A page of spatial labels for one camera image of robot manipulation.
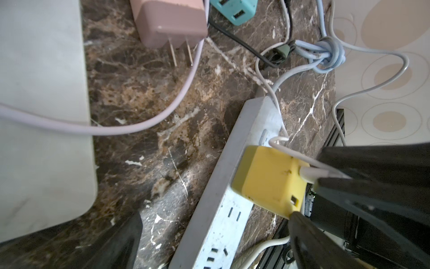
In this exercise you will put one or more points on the yellow plug adapter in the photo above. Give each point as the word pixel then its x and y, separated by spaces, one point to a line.
pixel 270 179

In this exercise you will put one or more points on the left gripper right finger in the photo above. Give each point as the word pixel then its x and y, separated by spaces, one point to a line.
pixel 312 249

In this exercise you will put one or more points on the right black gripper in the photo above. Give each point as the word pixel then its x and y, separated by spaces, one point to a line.
pixel 382 209

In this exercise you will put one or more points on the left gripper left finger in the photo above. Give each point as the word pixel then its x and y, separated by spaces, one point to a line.
pixel 117 248

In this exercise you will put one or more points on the white laptop centre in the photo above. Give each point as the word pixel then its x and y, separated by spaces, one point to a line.
pixel 47 176

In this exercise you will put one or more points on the grey power strip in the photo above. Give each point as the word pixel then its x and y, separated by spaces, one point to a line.
pixel 214 232

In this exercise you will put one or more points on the teal plug adapter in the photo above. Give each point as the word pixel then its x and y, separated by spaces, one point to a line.
pixel 237 12

